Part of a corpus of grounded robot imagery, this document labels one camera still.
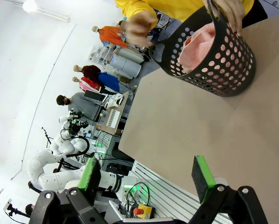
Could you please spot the black laptop screen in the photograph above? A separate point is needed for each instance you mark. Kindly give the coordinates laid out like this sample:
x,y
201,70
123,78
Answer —
x,y
94,95

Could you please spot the mannequin with red white shirt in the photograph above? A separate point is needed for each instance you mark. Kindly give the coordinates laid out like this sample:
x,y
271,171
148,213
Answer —
x,y
88,85

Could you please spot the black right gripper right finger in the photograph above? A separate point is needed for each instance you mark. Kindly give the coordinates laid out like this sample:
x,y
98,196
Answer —
x,y
202,179

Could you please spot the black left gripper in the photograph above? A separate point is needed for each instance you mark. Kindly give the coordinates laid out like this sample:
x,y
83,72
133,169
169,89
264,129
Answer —
x,y
77,124

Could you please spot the blue garment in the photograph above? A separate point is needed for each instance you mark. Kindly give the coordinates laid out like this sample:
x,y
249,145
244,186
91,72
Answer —
x,y
109,80

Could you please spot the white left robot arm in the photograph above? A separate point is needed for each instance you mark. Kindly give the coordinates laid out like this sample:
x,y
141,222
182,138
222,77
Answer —
x,y
48,163

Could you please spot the black tripod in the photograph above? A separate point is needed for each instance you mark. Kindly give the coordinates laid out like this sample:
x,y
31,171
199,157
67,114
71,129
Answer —
x,y
47,136

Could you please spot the black perforated plastic basket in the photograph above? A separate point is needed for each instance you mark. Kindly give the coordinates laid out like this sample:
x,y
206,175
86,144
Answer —
x,y
237,77

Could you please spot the wooden side table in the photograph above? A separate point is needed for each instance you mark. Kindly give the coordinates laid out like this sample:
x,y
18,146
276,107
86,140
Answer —
x,y
122,109

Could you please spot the masked person in grey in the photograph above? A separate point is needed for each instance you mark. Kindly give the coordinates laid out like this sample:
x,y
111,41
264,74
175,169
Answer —
x,y
81,102

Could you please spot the clear plastic storage drawers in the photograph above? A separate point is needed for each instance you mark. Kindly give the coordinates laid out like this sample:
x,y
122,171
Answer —
x,y
99,54

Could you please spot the white compartment tray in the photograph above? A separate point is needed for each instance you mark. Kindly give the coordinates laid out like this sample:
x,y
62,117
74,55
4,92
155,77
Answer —
x,y
112,117

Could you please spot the mannequin with dark red top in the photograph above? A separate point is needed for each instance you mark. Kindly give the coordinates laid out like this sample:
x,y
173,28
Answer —
x,y
90,71

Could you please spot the white cylindrical air purifier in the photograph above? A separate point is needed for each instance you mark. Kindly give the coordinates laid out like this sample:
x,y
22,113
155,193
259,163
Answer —
x,y
127,66

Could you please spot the person's left hand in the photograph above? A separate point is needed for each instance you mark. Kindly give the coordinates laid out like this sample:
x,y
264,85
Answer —
x,y
230,11

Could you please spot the grey cylindrical canister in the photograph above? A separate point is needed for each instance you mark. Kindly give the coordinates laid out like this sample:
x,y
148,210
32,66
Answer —
x,y
130,56

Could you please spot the yellow emergency stop box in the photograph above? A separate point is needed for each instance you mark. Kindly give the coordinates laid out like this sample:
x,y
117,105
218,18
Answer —
x,y
145,208

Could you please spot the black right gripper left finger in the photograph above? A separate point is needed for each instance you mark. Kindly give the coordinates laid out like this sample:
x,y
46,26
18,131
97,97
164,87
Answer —
x,y
90,182

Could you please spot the black camera on stand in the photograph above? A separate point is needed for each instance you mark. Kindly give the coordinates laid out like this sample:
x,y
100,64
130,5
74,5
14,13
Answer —
x,y
12,207

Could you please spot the white ceiling light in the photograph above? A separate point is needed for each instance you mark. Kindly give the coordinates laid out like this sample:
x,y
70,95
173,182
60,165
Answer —
x,y
36,8

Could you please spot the person in yellow hoodie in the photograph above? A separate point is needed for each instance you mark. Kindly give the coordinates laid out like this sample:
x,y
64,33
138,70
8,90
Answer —
x,y
172,9

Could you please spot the white desktop device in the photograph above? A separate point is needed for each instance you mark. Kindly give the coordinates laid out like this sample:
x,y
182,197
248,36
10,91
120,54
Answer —
x,y
115,100

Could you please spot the pink terry towel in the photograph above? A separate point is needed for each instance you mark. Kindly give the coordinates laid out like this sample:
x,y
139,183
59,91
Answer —
x,y
197,46

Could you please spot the person's right hand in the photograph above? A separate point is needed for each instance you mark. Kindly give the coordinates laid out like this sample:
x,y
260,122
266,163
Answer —
x,y
140,28

